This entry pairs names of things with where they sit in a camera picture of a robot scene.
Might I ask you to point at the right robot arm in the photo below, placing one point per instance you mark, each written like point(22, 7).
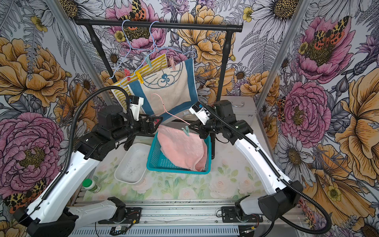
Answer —
point(282, 194)

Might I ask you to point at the silver aluminium case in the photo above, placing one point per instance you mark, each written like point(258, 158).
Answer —
point(244, 108)

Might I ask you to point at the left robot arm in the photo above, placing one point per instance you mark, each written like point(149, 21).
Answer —
point(48, 215)

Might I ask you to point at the floral table mat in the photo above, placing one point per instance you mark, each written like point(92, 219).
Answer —
point(231, 177)

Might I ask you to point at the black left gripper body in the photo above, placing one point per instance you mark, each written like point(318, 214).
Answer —
point(139, 127)

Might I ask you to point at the teal plastic basket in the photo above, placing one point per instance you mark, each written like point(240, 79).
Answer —
point(158, 162)

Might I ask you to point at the light blue wire hanger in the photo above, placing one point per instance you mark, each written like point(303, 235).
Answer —
point(132, 37)

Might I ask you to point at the green capped white bottle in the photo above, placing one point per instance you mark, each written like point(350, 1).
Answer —
point(91, 186)

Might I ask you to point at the pink towel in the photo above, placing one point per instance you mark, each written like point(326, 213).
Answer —
point(186, 151)

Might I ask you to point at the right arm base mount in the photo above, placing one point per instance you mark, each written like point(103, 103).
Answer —
point(230, 214)

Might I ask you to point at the mint clothespin on pink towel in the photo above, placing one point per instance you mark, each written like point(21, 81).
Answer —
point(186, 131)

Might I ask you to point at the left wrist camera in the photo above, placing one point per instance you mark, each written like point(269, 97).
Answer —
point(135, 105)

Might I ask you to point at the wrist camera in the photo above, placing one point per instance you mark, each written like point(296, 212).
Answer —
point(135, 105)
point(200, 112)

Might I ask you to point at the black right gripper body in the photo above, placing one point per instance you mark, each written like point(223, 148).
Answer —
point(212, 126)

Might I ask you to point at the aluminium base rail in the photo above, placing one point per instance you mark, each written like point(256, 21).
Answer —
point(190, 218)

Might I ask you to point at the pink clothespin on blue towel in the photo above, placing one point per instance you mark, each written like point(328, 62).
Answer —
point(172, 63)

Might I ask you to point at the blue and beige towel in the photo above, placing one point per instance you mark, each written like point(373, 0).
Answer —
point(167, 93)

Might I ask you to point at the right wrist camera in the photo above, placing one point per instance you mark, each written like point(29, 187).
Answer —
point(200, 112)

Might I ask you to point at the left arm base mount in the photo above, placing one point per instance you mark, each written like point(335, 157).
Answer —
point(130, 215)

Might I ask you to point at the black clothes rack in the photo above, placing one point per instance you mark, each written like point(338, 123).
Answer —
point(88, 24)

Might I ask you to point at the white plastic tray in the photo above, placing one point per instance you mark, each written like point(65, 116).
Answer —
point(132, 168)

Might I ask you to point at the green clothespin on yellow towel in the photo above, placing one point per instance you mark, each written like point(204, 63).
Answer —
point(147, 60)

